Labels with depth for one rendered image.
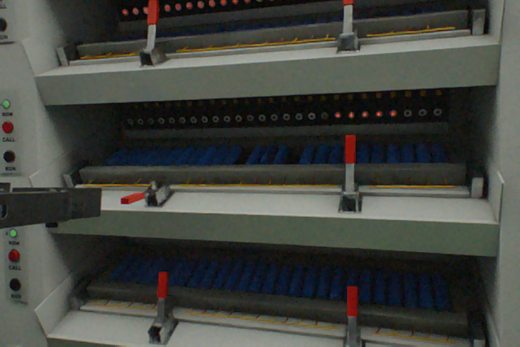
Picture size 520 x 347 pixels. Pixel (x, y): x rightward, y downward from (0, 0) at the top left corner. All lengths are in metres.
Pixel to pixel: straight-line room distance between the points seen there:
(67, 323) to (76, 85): 0.36
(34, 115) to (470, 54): 0.58
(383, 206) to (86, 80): 0.44
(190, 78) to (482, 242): 0.40
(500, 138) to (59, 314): 0.66
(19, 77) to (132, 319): 0.39
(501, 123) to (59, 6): 0.64
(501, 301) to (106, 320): 0.54
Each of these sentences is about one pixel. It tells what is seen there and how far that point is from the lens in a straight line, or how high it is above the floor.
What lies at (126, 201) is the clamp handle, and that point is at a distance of 0.56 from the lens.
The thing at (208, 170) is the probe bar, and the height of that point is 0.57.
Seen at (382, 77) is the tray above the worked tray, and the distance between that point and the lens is 0.53.
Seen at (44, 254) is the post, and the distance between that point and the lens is 0.74.
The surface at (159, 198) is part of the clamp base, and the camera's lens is 0.61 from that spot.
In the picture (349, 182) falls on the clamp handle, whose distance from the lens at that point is 0.53.
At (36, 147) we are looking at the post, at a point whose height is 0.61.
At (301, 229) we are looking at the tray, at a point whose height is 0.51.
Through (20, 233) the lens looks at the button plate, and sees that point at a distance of 0.75.
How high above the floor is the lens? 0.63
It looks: 3 degrees down
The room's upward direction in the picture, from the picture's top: 1 degrees counter-clockwise
